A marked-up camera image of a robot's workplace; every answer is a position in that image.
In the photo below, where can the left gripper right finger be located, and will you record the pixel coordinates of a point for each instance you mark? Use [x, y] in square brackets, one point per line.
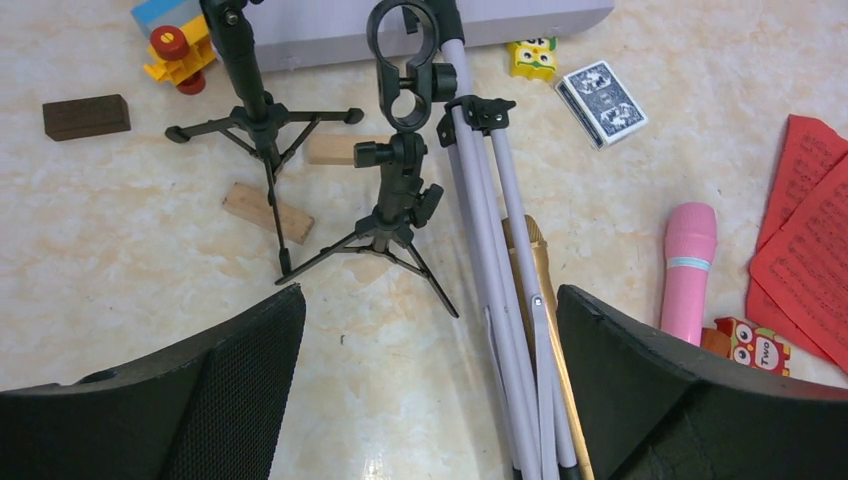
[652, 406]

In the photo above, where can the yellow owl toy block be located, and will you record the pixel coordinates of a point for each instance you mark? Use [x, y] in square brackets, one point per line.
[533, 59]

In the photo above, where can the blue playing card box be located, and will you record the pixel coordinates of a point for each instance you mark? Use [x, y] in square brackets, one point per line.
[601, 104]

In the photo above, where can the gold microphone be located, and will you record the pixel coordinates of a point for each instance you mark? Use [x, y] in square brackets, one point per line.
[572, 450]

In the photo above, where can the dark brown wooden block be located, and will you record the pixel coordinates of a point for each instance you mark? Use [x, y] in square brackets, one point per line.
[86, 117]

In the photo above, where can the black tall microphone tripod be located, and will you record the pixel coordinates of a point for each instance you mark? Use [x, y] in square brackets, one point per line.
[405, 101]

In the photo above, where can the pink microphone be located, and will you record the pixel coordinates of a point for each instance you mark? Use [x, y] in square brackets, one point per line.
[690, 245]

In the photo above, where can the red sheet music page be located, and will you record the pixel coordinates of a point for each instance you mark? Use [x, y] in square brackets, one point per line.
[811, 149]
[803, 267]

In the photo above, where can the red owl toy block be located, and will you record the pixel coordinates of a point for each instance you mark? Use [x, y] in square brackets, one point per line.
[755, 346]

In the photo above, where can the brown wooden cylinder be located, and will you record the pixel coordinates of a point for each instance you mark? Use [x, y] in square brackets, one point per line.
[715, 341]

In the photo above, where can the beige wooden peg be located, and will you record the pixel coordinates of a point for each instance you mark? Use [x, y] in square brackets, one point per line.
[337, 149]
[250, 204]

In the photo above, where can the lilac music stand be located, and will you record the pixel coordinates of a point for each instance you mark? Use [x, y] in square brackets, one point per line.
[473, 132]

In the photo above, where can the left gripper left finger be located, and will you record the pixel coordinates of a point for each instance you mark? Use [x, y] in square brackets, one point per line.
[208, 407]

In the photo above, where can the blue yellow toy vehicle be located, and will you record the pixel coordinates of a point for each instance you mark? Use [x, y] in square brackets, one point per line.
[179, 43]

